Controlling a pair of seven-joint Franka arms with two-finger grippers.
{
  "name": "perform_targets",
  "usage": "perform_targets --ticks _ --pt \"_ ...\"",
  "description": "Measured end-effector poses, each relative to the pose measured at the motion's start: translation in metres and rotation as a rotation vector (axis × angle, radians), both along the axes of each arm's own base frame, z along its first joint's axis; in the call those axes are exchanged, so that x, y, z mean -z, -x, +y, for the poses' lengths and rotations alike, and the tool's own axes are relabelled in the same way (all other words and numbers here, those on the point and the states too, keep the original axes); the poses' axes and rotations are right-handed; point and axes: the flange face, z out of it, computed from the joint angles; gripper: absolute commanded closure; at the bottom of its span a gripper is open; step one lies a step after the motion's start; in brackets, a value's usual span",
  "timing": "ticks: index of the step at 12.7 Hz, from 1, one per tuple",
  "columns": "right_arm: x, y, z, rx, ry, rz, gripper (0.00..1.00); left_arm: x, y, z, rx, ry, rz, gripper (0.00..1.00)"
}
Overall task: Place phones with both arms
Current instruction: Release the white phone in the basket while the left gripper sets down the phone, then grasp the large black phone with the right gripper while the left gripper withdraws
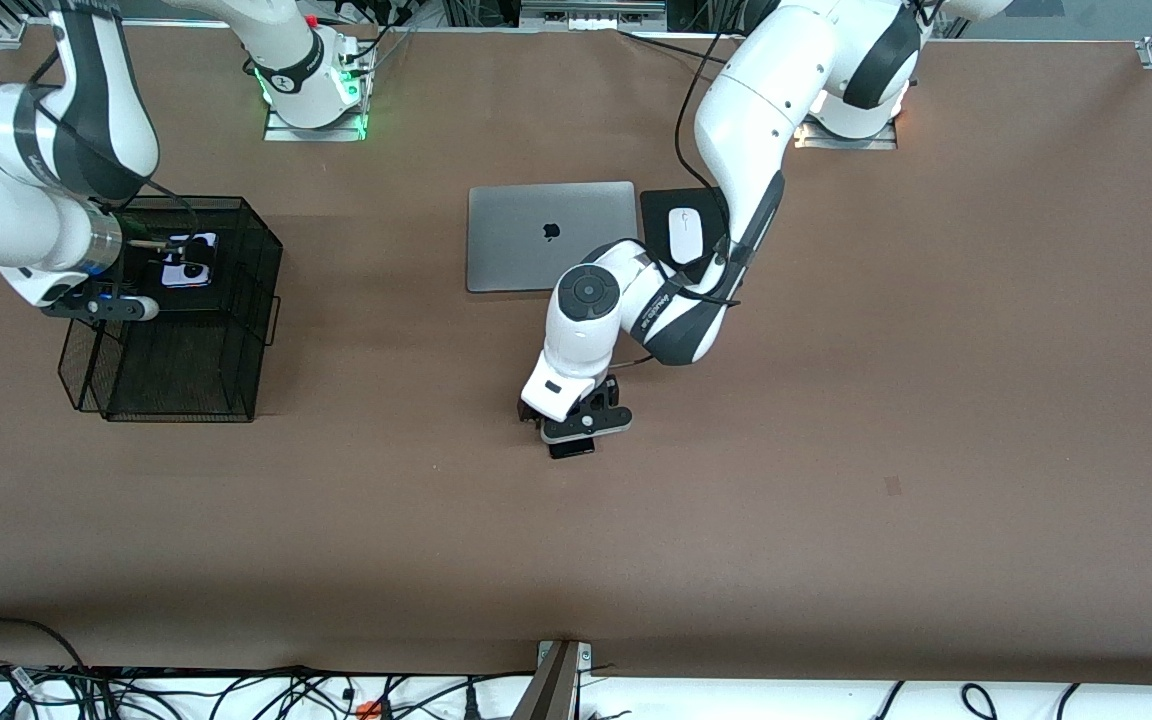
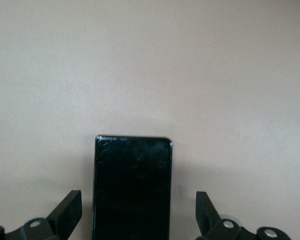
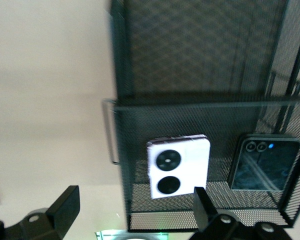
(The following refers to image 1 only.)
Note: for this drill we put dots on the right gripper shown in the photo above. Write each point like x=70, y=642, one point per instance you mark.
x=143, y=258

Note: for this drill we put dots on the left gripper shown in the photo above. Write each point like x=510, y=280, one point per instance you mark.
x=604, y=388

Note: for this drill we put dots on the long black phone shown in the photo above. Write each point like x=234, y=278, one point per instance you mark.
x=571, y=450

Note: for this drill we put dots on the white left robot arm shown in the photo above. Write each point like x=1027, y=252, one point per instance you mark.
x=766, y=110

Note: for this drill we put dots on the silver closed laptop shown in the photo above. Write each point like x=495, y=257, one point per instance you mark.
x=516, y=230

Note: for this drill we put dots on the black mouse pad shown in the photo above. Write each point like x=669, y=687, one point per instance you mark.
x=656, y=230

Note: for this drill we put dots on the white computer mouse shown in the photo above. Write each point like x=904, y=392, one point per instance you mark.
x=684, y=235

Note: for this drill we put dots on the black equipment rack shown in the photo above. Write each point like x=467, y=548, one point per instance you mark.
x=586, y=12

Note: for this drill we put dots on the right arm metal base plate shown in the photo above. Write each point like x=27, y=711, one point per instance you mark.
x=316, y=134

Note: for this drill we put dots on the aluminium bracket post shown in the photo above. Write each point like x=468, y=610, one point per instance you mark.
x=556, y=690

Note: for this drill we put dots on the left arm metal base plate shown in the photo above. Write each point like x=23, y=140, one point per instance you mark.
x=836, y=143

